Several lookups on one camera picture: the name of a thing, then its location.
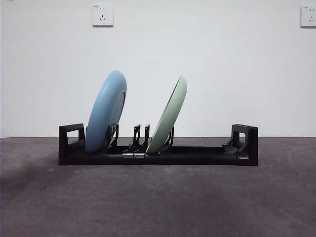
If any pale green plate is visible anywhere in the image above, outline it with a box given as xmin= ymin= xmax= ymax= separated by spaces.
xmin=145 ymin=75 xmax=188 ymax=154

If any light blue plate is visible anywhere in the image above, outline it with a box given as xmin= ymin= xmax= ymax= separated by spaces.
xmin=84 ymin=69 xmax=128 ymax=154

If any black plate rack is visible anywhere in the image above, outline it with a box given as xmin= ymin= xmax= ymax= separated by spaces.
xmin=58 ymin=123 xmax=259 ymax=166

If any white wall socket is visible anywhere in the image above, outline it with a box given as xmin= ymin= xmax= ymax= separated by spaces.
xmin=300 ymin=5 xmax=316 ymax=28
xmin=92 ymin=3 xmax=114 ymax=27

